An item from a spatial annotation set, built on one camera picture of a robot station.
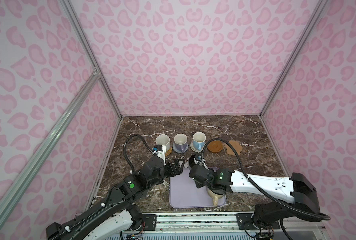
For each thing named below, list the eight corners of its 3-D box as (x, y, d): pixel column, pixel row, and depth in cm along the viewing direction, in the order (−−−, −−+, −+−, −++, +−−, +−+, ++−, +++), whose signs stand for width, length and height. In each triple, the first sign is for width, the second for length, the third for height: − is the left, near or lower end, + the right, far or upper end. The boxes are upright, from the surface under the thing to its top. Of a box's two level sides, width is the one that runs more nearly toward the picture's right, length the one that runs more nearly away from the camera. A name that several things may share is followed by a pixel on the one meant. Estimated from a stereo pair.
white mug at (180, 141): (174, 154, 99) (173, 147, 93) (174, 140, 107) (174, 133, 100) (187, 154, 99) (187, 147, 92) (187, 140, 107) (187, 133, 100)
